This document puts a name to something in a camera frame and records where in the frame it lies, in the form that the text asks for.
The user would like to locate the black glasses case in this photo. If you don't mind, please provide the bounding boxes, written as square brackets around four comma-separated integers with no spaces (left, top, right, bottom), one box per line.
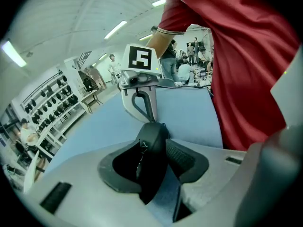
[135,122,170,206]

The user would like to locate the white dotted board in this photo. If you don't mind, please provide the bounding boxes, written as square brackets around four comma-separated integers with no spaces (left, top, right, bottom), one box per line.
[23,149,40,194]

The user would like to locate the white storage rack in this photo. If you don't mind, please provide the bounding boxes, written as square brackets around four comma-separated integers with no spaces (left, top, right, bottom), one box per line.
[20,70,88,159]

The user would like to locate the person's red shirt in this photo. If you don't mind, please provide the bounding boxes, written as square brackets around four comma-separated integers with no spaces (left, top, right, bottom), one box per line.
[157,0,302,151]

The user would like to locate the table with blue cover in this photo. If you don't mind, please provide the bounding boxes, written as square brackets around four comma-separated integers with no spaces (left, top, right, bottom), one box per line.
[44,86,224,223]

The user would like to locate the rows of black bags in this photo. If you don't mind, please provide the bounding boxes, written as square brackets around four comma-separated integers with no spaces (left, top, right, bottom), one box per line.
[23,74,79,127]

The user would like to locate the black-legged white table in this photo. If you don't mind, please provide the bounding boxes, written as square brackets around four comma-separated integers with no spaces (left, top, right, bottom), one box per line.
[81,91,104,114]

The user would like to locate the dark staircase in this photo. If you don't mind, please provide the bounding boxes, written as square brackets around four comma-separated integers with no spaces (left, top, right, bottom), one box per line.
[76,50,101,93]

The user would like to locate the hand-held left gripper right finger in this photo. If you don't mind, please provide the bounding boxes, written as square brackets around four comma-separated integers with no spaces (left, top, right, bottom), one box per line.
[165,138,247,213]

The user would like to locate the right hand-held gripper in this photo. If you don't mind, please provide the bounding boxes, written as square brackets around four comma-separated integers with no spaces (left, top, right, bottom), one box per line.
[117,44,162,124]

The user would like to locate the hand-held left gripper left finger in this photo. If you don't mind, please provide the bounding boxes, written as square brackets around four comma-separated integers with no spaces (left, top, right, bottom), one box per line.
[30,139,164,227]

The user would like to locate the person's right forearm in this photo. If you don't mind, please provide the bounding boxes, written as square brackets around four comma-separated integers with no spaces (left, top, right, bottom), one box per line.
[146,28,178,59]

